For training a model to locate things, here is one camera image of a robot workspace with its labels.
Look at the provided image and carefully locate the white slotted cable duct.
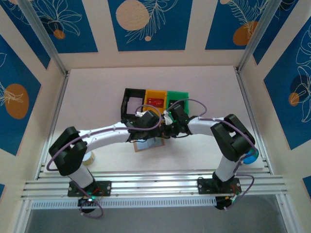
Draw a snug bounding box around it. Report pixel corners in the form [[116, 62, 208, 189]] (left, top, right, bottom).
[[31, 197, 217, 210]]

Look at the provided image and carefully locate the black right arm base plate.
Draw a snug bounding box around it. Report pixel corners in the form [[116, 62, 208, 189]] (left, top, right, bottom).
[[196, 177, 242, 195]]

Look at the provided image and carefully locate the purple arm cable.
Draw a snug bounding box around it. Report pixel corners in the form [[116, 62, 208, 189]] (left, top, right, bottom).
[[169, 98, 256, 211], [46, 104, 163, 219]]

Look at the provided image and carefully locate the blue floral wall panel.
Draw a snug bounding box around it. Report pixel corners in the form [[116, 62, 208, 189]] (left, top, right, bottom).
[[252, 0, 301, 66], [0, 33, 42, 156], [0, 3, 52, 70], [107, 0, 194, 52], [30, 0, 99, 54], [205, 0, 272, 51], [263, 23, 311, 150]]

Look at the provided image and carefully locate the aluminium frame post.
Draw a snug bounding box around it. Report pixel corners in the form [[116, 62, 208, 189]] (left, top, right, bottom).
[[235, 0, 287, 73], [17, 0, 70, 76]]

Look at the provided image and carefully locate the aluminium table side rail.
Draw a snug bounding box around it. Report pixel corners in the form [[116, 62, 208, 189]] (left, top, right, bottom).
[[35, 71, 71, 181], [235, 67, 273, 175]]

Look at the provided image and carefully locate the red printed card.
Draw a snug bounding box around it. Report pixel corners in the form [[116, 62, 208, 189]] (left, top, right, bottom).
[[147, 98, 165, 108]]

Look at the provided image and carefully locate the printed tin can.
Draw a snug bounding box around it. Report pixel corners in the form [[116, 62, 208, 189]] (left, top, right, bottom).
[[82, 151, 96, 166]]

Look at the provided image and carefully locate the tan leather card holder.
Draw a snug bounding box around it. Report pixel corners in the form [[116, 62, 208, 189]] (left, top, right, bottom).
[[133, 136, 166, 153]]

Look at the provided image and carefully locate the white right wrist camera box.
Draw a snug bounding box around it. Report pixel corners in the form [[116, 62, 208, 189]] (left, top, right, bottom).
[[163, 110, 176, 126]]

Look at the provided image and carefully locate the black plastic bin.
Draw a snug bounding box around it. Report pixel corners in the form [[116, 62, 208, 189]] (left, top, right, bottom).
[[120, 87, 148, 122]]

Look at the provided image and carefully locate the black controller board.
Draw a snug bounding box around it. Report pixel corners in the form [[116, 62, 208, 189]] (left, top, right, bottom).
[[215, 196, 238, 211], [77, 196, 98, 215]]

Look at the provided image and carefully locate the green plastic bin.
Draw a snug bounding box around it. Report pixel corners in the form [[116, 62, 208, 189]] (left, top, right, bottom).
[[166, 90, 190, 117]]

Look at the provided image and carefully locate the aluminium mounting rail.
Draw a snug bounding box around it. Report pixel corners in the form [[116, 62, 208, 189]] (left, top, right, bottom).
[[20, 169, 291, 200]]

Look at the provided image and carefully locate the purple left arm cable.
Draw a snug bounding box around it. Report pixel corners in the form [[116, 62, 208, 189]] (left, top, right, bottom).
[[46, 104, 163, 219]]

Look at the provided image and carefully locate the blue plastic cup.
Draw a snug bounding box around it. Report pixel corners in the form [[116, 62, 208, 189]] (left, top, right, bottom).
[[242, 148, 259, 166]]

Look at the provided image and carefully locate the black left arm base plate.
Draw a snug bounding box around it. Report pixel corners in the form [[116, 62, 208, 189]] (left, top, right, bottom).
[[67, 181, 112, 197]]

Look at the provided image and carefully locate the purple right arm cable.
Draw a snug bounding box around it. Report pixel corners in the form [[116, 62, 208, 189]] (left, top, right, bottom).
[[169, 98, 256, 211]]

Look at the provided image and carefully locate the yellow plastic bin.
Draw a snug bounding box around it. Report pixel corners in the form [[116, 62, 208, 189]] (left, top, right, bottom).
[[143, 89, 169, 117]]

